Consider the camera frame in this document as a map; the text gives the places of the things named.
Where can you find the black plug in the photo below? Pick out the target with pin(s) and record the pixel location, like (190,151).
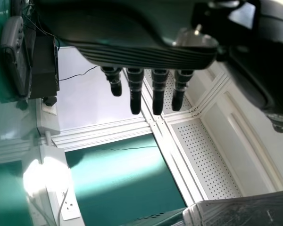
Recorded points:
(50,101)

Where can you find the white socket strip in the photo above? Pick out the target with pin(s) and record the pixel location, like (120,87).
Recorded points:
(59,179)

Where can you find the black box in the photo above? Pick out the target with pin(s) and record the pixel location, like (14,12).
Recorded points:
(43,68)

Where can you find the black oven with glass door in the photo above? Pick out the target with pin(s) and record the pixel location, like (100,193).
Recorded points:
(238,209)

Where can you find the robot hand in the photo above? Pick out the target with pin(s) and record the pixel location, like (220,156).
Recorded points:
(132,42)

